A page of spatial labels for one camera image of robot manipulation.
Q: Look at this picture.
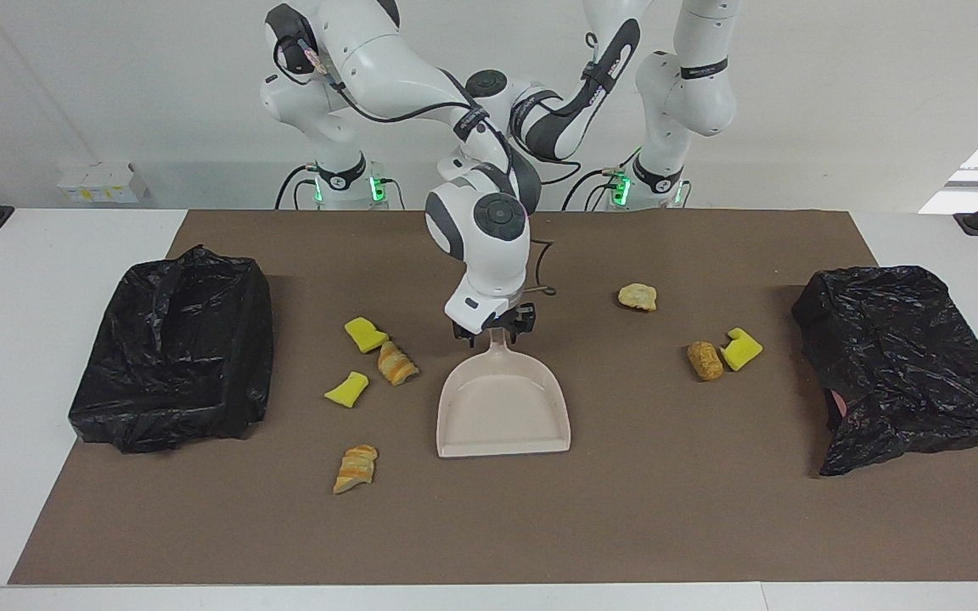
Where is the brown bread roll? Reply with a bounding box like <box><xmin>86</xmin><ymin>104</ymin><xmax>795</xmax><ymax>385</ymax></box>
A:
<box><xmin>687</xmin><ymin>340</ymin><xmax>724</xmax><ymax>382</ymax></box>

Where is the yellow sponge piece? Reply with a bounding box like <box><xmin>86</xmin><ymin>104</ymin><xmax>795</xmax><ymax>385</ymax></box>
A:
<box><xmin>323</xmin><ymin>371</ymin><xmax>370</xmax><ymax>410</ymax></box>
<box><xmin>344</xmin><ymin>317</ymin><xmax>390</xmax><ymax>354</ymax></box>
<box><xmin>720</xmin><ymin>327</ymin><xmax>764</xmax><ymax>372</ymax></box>

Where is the beige plastic dustpan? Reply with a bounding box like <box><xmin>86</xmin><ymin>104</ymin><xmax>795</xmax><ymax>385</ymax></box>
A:
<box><xmin>436</xmin><ymin>327</ymin><xmax>572</xmax><ymax>459</ymax></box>

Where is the white power strip box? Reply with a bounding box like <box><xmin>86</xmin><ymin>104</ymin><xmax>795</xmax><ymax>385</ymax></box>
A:
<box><xmin>58</xmin><ymin>161</ymin><xmax>150</xmax><ymax>205</ymax></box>

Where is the brown table mat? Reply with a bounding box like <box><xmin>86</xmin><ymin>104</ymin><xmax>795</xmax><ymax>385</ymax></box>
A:
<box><xmin>8</xmin><ymin>210</ymin><xmax>978</xmax><ymax>586</ymax></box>

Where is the black base cable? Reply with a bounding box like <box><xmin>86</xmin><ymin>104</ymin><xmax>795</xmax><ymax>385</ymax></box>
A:
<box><xmin>275</xmin><ymin>164</ymin><xmax>322</xmax><ymax>210</ymax></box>
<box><xmin>561</xmin><ymin>167</ymin><xmax>626</xmax><ymax>211</ymax></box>

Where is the striped croissant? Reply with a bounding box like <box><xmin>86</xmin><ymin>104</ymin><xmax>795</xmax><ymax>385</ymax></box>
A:
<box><xmin>376</xmin><ymin>340</ymin><xmax>420</xmax><ymax>387</ymax></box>
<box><xmin>333</xmin><ymin>444</ymin><xmax>379</xmax><ymax>496</ymax></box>

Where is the black bag-lined trash bin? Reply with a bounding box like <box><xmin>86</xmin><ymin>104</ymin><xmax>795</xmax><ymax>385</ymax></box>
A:
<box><xmin>69</xmin><ymin>244</ymin><xmax>275</xmax><ymax>455</ymax></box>
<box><xmin>791</xmin><ymin>266</ymin><xmax>978</xmax><ymax>478</ymax></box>

